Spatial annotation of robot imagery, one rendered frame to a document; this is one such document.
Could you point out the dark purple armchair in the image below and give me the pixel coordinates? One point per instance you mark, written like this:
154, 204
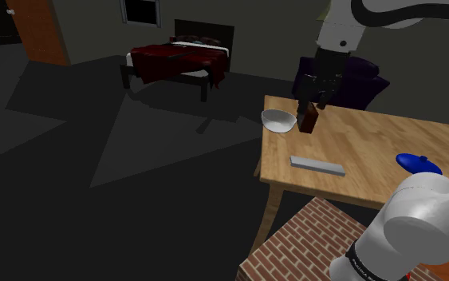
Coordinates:
364, 83

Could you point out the wooden table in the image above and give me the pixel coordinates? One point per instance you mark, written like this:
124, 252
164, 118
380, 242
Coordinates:
368, 142

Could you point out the grey flat remote control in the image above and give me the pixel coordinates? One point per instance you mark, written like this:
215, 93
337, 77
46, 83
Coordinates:
317, 166

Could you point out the dark brown box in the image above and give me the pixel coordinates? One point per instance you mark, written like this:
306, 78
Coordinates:
309, 122

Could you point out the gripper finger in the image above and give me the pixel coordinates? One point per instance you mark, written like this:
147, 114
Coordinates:
305, 91
327, 99

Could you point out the white bowl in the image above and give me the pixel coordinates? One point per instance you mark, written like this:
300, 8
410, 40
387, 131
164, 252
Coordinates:
278, 120

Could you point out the brick patterned robot stand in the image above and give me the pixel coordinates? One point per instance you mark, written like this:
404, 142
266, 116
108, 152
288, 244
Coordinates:
305, 245

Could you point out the blue rounded lid with knob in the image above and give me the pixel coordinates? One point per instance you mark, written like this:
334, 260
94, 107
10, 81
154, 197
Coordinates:
414, 162

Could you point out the bed with red blanket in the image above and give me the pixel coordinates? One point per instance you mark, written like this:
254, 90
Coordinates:
177, 60

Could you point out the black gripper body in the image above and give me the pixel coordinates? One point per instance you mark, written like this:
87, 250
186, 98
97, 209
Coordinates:
331, 68

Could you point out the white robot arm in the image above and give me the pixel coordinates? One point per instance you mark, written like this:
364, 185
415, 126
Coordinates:
414, 222

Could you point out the window with pale frame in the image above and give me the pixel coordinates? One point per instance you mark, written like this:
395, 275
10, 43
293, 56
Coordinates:
140, 11

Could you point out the orange wooden door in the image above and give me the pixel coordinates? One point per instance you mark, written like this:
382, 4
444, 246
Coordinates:
37, 31

